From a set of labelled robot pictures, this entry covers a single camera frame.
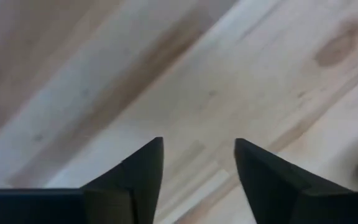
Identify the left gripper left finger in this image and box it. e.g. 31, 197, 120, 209
0, 136, 164, 224

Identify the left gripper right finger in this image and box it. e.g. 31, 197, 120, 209
234, 138, 358, 224

